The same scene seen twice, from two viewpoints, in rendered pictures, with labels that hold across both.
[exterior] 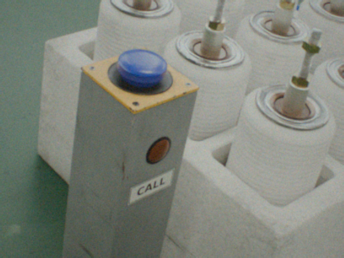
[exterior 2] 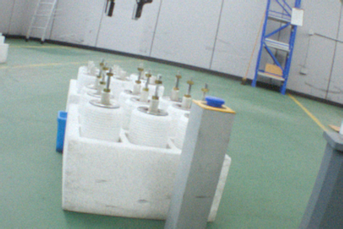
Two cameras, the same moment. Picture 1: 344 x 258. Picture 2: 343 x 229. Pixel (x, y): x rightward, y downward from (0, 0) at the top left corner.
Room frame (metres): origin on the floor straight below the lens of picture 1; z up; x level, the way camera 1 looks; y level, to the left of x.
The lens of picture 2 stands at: (0.16, 0.70, 0.42)
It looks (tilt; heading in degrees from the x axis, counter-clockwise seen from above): 11 degrees down; 302
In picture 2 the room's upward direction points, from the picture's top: 12 degrees clockwise
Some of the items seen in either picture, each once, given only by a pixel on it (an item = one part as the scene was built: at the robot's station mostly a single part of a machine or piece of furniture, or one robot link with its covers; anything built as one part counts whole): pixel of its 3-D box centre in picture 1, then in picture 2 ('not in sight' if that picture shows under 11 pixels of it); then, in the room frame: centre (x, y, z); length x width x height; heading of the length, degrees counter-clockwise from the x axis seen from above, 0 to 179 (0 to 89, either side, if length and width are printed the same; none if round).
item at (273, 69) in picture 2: not in sight; (273, 70); (2.19, -5.74, 0.36); 0.31 x 0.25 x 0.20; 21
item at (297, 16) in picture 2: not in sight; (297, 15); (1.84, -5.49, 1.45); 0.25 x 0.03 x 0.39; 21
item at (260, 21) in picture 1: (279, 27); (143, 101); (0.75, -0.10, 0.25); 0.08 x 0.08 x 0.01
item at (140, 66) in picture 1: (141, 70); (214, 103); (0.48, 0.03, 0.32); 0.04 x 0.04 x 0.02
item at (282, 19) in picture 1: (282, 18); (144, 97); (0.75, -0.10, 0.26); 0.02 x 0.02 x 0.03
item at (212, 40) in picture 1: (212, 40); (154, 106); (0.66, -0.02, 0.26); 0.02 x 0.02 x 0.03
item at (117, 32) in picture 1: (131, 67); (98, 141); (0.74, 0.06, 0.16); 0.10 x 0.10 x 0.18
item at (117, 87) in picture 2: not in sight; (117, 102); (1.07, -0.38, 0.16); 0.10 x 0.10 x 0.18
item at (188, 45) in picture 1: (210, 50); (152, 111); (0.66, -0.02, 0.25); 0.08 x 0.08 x 0.01
